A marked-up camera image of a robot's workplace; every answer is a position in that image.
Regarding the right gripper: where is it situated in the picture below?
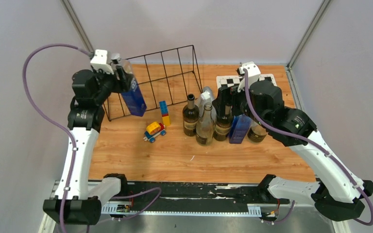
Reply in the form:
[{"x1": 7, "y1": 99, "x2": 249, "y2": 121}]
[{"x1": 212, "y1": 83, "x2": 268, "y2": 128}]

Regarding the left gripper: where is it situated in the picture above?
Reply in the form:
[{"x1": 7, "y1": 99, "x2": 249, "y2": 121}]
[{"x1": 91, "y1": 65, "x2": 134, "y2": 105}]

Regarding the blue square bottle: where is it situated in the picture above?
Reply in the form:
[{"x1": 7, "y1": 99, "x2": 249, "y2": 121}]
[
  {"x1": 111, "y1": 53, "x2": 147, "y2": 117},
  {"x1": 228, "y1": 115, "x2": 252, "y2": 144}
]

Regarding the green wine bottle cream label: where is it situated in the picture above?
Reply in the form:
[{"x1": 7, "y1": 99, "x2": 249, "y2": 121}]
[{"x1": 213, "y1": 105, "x2": 234, "y2": 141}]

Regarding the clear champagne bottle black label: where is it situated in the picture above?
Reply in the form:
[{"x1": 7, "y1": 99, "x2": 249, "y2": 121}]
[{"x1": 196, "y1": 103, "x2": 215, "y2": 146}]

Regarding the dark green wine bottle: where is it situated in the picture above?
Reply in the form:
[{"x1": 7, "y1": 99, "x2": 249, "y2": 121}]
[{"x1": 183, "y1": 94, "x2": 199, "y2": 136}]

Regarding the clear bottle dark label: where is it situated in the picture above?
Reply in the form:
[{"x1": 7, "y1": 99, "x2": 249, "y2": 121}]
[{"x1": 247, "y1": 121, "x2": 268, "y2": 143}]

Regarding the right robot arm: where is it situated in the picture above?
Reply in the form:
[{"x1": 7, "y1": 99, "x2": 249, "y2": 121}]
[{"x1": 214, "y1": 80, "x2": 373, "y2": 226}]

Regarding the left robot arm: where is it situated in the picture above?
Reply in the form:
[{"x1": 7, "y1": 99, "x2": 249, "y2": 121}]
[{"x1": 43, "y1": 69, "x2": 130, "y2": 225}]

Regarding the checkered chess mat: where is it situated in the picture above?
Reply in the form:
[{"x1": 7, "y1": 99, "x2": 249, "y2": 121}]
[{"x1": 216, "y1": 74, "x2": 277, "y2": 89}]

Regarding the white metronome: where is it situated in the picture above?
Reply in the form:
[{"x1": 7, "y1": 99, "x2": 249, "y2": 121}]
[{"x1": 197, "y1": 92, "x2": 215, "y2": 117}]

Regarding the blue red yellow block tower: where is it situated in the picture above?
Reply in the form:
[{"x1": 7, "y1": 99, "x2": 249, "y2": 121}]
[{"x1": 159, "y1": 100, "x2": 171, "y2": 126}]

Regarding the yellow blue toy car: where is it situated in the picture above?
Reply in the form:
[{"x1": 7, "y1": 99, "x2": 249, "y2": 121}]
[{"x1": 143, "y1": 121, "x2": 167, "y2": 143}]

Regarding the black wire wine rack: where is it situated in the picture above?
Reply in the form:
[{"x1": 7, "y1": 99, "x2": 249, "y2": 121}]
[{"x1": 102, "y1": 45, "x2": 203, "y2": 122}]

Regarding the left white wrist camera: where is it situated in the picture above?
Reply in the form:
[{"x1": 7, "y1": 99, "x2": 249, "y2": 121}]
[{"x1": 90, "y1": 50, "x2": 114, "y2": 74}]

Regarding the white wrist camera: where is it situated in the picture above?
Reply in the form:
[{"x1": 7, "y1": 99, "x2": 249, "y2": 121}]
[
  {"x1": 237, "y1": 61, "x2": 261, "y2": 92},
  {"x1": 90, "y1": 50, "x2": 114, "y2": 74}
]

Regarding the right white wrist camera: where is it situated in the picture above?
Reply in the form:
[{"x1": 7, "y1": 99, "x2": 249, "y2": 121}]
[{"x1": 237, "y1": 61, "x2": 261, "y2": 92}]

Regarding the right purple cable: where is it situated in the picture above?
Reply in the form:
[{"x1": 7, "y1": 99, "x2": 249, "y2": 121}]
[{"x1": 242, "y1": 68, "x2": 373, "y2": 226}]

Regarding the purple cable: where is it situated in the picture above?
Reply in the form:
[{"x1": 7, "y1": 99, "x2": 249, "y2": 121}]
[
  {"x1": 22, "y1": 43, "x2": 94, "y2": 233},
  {"x1": 242, "y1": 68, "x2": 373, "y2": 226}
]

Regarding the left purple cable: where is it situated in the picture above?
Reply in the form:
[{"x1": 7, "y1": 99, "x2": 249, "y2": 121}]
[{"x1": 22, "y1": 43, "x2": 94, "y2": 233}]

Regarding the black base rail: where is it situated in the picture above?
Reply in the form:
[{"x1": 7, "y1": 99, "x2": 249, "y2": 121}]
[{"x1": 50, "y1": 180, "x2": 339, "y2": 219}]

